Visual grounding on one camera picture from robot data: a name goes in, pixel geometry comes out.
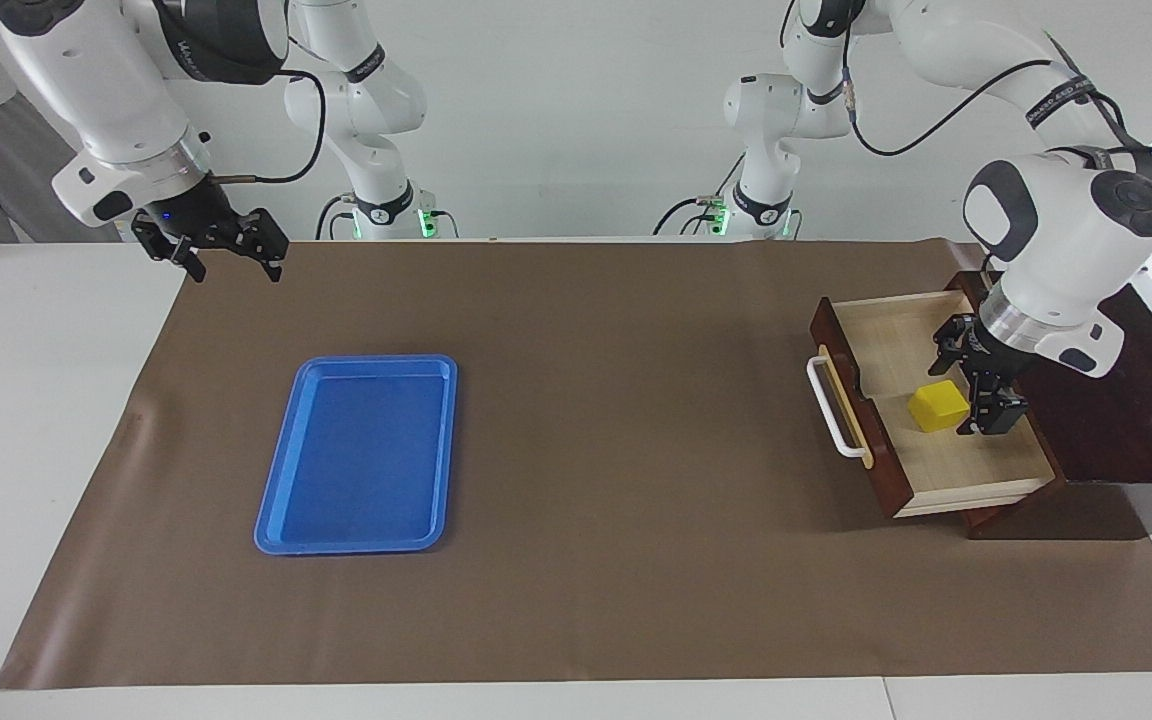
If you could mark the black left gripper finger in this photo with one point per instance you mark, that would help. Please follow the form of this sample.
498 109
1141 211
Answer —
1001 415
951 340

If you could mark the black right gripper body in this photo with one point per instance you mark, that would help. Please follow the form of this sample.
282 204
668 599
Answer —
194 218

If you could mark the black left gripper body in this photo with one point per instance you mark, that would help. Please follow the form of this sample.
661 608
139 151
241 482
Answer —
991 365

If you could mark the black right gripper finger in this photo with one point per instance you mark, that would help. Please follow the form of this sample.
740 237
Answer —
274 264
193 262

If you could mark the yellow block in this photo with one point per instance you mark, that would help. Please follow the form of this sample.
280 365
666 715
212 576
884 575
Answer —
938 407

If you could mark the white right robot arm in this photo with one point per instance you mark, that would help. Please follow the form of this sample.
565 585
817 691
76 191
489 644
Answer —
96 90

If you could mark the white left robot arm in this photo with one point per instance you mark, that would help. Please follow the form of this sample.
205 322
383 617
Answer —
1066 250

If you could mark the dark wooden drawer cabinet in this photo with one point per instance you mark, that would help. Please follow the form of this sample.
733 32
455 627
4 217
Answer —
1136 420

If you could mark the blue plastic tray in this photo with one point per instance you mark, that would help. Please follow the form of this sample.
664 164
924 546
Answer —
356 460

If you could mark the brown paper table mat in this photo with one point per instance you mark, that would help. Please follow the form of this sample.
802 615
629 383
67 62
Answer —
586 560

